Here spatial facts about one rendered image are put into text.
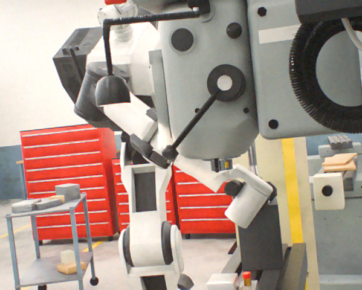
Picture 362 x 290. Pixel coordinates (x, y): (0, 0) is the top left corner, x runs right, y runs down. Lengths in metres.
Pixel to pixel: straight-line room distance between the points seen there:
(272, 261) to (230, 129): 0.62
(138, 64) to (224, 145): 0.58
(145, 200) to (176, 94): 0.79
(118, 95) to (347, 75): 0.44
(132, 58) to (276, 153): 1.47
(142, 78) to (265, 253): 0.62
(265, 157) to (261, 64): 1.89
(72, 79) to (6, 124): 10.60
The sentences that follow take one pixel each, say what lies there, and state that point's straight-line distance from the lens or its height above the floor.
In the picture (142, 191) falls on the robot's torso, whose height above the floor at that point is 1.16.
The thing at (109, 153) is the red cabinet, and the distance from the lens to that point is 6.46.
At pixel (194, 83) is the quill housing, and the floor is 1.46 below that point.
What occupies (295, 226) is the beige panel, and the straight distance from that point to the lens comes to 2.88.
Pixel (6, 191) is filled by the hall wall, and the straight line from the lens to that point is 12.42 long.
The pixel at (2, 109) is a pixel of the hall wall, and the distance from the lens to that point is 12.29.
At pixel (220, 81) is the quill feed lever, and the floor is 1.46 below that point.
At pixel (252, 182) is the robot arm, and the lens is 1.25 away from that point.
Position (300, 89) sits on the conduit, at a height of 1.42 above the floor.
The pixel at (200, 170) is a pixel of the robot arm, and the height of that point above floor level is 1.27.
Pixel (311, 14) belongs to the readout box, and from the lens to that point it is 0.73.
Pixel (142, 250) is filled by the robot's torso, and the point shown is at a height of 0.99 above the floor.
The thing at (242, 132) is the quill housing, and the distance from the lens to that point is 1.02.
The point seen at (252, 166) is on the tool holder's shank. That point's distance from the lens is 1.53.
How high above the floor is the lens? 1.40
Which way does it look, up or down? 3 degrees down
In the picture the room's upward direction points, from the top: 6 degrees counter-clockwise
